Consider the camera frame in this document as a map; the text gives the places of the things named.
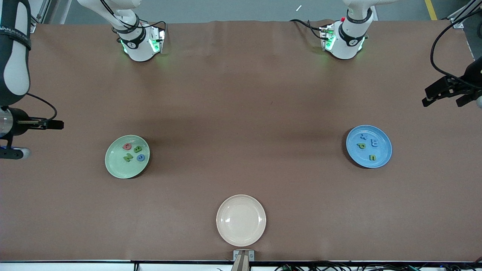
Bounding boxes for black base cable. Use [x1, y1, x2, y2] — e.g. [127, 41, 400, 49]
[289, 19, 325, 40]
[100, 0, 167, 38]

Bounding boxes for brown table cover mat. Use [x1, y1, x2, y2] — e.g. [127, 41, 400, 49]
[0, 20, 482, 262]

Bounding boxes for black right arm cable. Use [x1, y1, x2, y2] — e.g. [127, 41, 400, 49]
[26, 92, 58, 122]

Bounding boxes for aluminium frame extrusion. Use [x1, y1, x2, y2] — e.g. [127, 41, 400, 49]
[30, 0, 51, 33]
[448, 0, 482, 29]

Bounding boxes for light green plate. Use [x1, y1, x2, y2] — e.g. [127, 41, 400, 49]
[105, 135, 150, 179]

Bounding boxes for blue plate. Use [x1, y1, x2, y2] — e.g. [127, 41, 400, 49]
[346, 125, 392, 169]

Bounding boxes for metal base connector bracket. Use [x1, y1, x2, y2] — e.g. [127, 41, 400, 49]
[319, 24, 336, 52]
[149, 27, 166, 54]

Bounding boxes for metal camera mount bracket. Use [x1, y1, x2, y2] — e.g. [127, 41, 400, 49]
[233, 250, 255, 271]

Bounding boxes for beige plate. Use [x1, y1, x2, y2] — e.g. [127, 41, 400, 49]
[216, 194, 267, 247]

